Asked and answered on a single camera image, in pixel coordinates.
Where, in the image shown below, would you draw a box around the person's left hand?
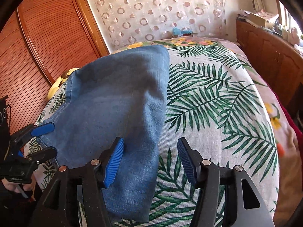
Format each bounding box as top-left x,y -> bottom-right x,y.
1,174 -> 37,200

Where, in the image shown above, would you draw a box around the yellow plush toy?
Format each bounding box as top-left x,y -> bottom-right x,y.
47,67 -> 81,100

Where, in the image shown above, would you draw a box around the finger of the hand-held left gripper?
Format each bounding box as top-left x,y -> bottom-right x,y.
14,146 -> 58,165
11,122 -> 55,145

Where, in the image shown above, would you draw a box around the pale pink container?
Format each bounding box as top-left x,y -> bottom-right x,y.
289,27 -> 299,44

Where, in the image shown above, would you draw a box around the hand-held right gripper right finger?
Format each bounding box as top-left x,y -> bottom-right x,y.
177,137 -> 275,227

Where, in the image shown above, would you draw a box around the dark red cloth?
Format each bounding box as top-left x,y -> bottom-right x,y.
276,91 -> 303,135

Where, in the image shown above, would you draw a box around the window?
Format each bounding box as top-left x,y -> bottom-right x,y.
276,0 -> 303,50

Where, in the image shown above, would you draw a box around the leaf printed bed sheet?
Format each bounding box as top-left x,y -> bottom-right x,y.
22,42 -> 281,227

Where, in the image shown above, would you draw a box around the stack of books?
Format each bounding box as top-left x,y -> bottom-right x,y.
236,9 -> 251,23

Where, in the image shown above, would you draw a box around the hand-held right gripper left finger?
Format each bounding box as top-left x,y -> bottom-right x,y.
30,137 -> 125,227

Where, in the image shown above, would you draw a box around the blue denim pants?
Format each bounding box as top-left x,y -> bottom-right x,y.
38,45 -> 170,223

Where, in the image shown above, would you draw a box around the cardboard box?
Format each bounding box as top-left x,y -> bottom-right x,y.
248,13 -> 274,27

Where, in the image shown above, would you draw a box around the wooden cabinet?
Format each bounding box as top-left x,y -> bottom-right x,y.
235,19 -> 303,114

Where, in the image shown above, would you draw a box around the sheer curtain with circles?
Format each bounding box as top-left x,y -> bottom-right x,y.
86,0 -> 228,49

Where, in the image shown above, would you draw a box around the blue toy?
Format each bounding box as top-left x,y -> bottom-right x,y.
172,27 -> 193,37

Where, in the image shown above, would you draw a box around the floral blanket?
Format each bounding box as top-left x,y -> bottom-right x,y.
111,37 -> 301,223

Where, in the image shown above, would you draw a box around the wooden louvered wardrobe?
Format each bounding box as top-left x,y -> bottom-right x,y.
0,0 -> 110,152

